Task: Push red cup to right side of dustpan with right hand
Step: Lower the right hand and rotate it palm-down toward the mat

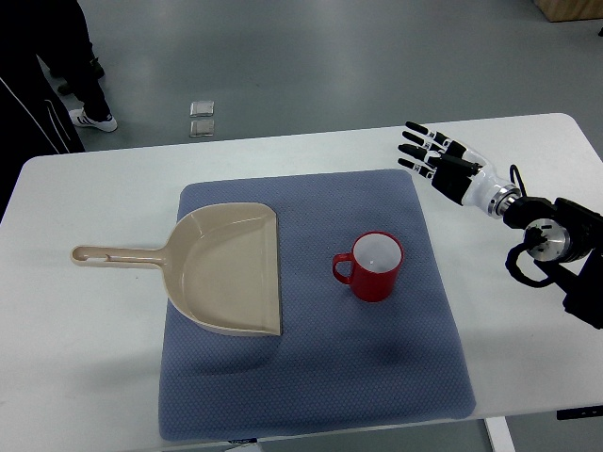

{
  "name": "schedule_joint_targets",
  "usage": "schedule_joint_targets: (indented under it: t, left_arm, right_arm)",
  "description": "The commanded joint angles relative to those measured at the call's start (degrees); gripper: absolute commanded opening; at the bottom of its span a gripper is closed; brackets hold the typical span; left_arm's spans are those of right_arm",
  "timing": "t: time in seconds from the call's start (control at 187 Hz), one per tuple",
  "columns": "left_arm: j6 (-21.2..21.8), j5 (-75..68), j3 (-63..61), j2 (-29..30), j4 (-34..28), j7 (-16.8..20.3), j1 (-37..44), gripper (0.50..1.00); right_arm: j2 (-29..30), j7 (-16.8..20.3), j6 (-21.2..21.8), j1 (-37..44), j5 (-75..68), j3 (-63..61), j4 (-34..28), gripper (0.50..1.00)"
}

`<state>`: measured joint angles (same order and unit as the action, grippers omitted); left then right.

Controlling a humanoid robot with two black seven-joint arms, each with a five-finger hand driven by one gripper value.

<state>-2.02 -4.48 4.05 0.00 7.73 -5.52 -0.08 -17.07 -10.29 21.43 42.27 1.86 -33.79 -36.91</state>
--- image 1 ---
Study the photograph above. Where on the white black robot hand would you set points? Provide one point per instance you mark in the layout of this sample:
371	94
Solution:
456	171

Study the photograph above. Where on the red cup white inside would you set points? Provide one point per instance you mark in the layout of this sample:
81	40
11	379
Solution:
370	269

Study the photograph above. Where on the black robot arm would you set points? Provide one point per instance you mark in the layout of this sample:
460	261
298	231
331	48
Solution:
562	245

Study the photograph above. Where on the beige plastic dustpan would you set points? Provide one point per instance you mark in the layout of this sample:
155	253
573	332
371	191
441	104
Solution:
220	267

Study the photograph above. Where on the wooden box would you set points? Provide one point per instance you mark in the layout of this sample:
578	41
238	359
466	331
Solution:
570	10

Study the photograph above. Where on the blue textured mat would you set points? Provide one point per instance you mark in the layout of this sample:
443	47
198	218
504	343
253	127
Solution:
340	362

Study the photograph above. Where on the white table leg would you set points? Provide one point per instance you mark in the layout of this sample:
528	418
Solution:
499	434

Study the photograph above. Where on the black table control panel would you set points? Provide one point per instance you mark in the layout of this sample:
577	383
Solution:
579	413

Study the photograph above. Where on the lower metal floor plate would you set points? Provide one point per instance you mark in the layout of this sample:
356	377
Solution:
202	128

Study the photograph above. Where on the metal floor plate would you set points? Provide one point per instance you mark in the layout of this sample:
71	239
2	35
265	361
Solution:
201	109
202	128

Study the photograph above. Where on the upper metal floor plate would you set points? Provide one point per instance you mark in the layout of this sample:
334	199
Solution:
201	109

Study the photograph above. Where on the white sneaker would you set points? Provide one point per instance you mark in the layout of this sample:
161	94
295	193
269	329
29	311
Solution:
81	119

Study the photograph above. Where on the person in black clothes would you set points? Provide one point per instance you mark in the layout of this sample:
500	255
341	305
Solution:
47	69

